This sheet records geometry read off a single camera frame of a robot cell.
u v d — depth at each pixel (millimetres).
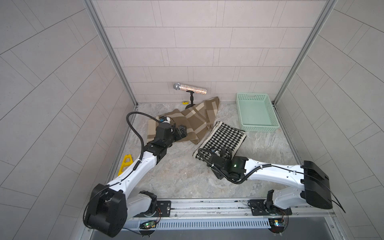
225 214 706
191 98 1049
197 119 1053
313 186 399
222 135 957
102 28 783
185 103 1156
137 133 587
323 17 742
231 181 552
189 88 963
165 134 588
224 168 570
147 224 654
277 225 674
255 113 1135
